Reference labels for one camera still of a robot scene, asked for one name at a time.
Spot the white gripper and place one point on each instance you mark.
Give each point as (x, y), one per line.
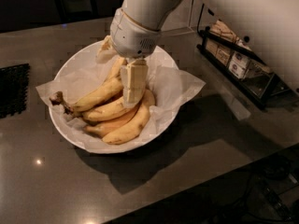
(132, 37)

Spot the yellow banana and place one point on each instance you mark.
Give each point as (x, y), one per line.
(104, 92)
(116, 67)
(108, 111)
(134, 127)

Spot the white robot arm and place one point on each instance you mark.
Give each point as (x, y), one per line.
(269, 27)

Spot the white bowl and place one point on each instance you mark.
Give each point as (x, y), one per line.
(81, 69)

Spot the lower orange-yellow banana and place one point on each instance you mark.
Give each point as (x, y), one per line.
(108, 126)

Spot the white paper liner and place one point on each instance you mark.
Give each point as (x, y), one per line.
(171, 84)

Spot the clear acrylic sign holder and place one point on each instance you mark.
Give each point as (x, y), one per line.
(179, 19)

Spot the black chair back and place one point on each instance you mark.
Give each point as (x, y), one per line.
(76, 10)

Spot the black rubber mat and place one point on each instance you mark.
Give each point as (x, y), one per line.
(14, 81)

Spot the black condiment organizer rack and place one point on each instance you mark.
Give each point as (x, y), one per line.
(229, 54)

